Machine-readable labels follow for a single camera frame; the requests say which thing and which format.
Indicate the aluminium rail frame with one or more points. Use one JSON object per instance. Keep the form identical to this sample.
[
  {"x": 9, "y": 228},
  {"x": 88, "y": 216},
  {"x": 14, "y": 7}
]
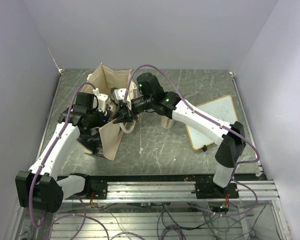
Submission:
[{"x": 178, "y": 189}]

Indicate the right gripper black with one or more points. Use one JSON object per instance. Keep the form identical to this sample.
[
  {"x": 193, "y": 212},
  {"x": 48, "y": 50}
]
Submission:
[{"x": 128, "y": 115}]

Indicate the cream canvas tote bag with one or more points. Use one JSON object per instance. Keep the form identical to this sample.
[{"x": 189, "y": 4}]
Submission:
[{"x": 104, "y": 142}]

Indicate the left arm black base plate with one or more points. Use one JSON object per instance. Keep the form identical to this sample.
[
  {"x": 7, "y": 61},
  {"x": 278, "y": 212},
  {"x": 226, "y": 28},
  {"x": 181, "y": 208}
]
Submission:
[{"x": 97, "y": 190}]

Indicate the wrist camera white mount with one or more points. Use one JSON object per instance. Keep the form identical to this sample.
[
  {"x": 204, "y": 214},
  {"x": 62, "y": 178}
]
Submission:
[
  {"x": 100, "y": 101},
  {"x": 118, "y": 95}
]

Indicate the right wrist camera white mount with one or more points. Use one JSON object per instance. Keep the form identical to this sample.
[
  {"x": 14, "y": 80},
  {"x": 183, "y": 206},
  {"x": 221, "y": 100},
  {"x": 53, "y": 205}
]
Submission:
[{"x": 118, "y": 95}]

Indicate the clear square bottle black cap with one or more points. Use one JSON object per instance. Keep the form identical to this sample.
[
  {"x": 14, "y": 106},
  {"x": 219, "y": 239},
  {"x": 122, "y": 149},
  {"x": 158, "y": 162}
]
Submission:
[{"x": 113, "y": 89}]

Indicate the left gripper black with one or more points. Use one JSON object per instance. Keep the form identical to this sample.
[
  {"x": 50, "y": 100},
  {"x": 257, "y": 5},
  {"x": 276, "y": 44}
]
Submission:
[{"x": 101, "y": 115}]

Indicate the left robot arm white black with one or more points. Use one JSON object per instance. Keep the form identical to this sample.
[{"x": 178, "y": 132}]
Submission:
[{"x": 39, "y": 187}]

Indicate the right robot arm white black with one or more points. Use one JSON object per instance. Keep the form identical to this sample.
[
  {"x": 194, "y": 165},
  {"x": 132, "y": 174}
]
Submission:
[{"x": 228, "y": 136}]

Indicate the beige round lotion bottle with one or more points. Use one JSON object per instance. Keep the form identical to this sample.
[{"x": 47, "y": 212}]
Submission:
[{"x": 166, "y": 122}]

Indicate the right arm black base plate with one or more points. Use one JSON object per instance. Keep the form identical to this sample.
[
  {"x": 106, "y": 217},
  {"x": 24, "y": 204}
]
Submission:
[{"x": 209, "y": 190}]

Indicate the chrome bottle white cap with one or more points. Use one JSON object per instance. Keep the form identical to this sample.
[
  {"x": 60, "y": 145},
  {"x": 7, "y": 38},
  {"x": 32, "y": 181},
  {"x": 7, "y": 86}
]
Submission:
[{"x": 112, "y": 107}]

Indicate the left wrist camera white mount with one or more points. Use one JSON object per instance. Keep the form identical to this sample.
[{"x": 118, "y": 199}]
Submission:
[{"x": 100, "y": 101}]

